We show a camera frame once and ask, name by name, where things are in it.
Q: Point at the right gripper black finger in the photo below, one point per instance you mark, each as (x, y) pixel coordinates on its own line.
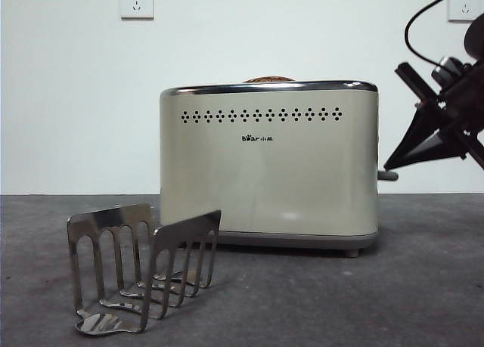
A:
(442, 146)
(423, 129)

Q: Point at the grey toaster lever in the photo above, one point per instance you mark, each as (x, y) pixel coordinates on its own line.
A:
(391, 176)

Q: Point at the brown bread slice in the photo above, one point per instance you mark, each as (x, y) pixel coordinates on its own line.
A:
(268, 79)

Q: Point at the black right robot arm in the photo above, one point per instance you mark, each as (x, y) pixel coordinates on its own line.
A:
(476, 41)

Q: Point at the cream toaster with steel top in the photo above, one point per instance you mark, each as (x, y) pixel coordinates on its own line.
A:
(272, 173)

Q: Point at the stainless steel toast rack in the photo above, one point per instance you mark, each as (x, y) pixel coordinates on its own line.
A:
(181, 228)

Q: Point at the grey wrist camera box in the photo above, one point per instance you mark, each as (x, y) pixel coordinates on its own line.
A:
(448, 69)

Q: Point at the white wall socket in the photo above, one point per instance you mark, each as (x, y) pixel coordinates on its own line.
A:
(459, 7)
(137, 3)

